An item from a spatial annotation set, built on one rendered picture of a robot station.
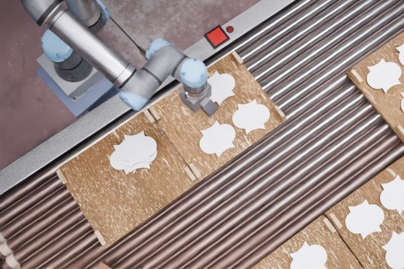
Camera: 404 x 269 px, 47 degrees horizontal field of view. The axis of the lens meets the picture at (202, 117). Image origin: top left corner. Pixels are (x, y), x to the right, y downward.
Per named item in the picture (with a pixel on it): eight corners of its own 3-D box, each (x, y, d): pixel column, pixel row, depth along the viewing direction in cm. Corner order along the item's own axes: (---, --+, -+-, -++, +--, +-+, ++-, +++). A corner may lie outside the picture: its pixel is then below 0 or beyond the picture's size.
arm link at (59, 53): (44, 57, 172) (30, 42, 159) (68, 30, 174) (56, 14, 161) (68, 76, 170) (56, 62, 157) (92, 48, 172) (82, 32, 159)
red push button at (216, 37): (206, 36, 189) (206, 34, 188) (218, 28, 190) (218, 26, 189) (215, 47, 188) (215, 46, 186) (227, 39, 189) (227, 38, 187)
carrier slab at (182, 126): (148, 109, 181) (147, 108, 179) (232, 52, 187) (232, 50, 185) (199, 182, 173) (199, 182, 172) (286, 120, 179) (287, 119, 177)
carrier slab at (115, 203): (56, 170, 175) (55, 170, 174) (146, 109, 181) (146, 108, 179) (106, 248, 168) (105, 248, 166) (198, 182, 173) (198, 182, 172)
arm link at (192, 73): (189, 50, 131) (213, 67, 130) (190, 64, 142) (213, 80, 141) (172, 70, 130) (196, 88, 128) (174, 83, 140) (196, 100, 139)
